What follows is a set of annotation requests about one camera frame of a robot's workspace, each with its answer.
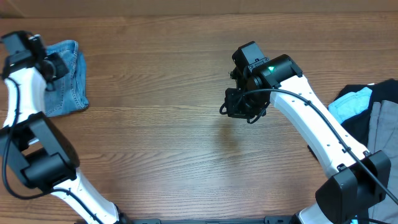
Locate blue denim jeans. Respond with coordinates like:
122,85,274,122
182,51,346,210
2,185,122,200
45,40,89,117

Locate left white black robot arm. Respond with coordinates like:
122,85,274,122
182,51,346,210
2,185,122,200
1,30,129,223

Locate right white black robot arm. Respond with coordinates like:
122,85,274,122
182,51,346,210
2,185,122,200
220,42,393,223

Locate light blue shirt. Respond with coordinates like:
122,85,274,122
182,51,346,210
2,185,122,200
328,87,373,124

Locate grey garment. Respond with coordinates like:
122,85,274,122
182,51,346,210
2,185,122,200
368,100,397,224

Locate black garment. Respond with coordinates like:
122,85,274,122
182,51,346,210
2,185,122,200
335,79,397,146

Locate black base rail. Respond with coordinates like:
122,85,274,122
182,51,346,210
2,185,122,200
118,215,299,224

